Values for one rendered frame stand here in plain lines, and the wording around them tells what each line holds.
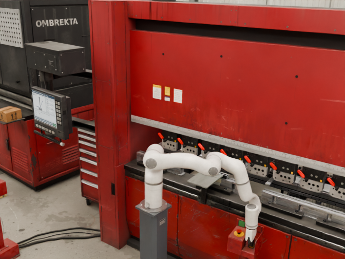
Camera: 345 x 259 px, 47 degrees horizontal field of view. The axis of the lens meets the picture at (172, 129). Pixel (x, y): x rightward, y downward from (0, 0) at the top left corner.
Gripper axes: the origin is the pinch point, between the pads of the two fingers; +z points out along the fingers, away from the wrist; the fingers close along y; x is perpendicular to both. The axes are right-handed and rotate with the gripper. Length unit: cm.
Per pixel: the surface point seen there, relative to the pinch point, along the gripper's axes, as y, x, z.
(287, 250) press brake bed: -19.2, 20.8, 13.7
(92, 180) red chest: -61, -205, 36
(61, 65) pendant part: -1, -151, -116
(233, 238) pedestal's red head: 5.4, -11.1, -5.0
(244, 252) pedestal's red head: 6.7, -2.7, 3.5
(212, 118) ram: -47, -48, -68
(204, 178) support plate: -29, -49, -24
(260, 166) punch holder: -39, -7, -39
